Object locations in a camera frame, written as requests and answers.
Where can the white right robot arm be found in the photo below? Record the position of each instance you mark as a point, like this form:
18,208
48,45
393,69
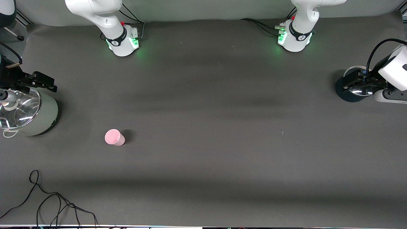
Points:
111,22

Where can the dark metal frame rail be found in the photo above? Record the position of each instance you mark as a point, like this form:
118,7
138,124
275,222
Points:
25,20

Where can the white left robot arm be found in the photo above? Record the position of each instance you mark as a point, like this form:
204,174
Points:
299,35

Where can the dark grey table cloth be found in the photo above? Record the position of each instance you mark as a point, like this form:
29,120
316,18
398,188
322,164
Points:
203,159

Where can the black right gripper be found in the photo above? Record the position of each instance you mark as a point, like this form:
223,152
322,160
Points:
10,76

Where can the glass lid with blue knob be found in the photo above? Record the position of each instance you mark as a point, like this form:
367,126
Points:
357,92

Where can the stand leg with black caster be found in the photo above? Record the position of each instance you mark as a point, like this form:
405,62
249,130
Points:
20,38

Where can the glass lid with beige knob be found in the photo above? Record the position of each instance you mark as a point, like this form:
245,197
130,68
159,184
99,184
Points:
25,111

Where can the pink plastic cup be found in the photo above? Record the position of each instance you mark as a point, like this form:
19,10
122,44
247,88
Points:
113,136

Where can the pale green cooking pot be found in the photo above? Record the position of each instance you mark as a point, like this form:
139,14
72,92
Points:
43,117

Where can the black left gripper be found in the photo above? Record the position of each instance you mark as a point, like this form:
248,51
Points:
375,79

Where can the dark blue saucepan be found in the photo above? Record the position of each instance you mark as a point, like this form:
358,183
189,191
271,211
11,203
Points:
345,97

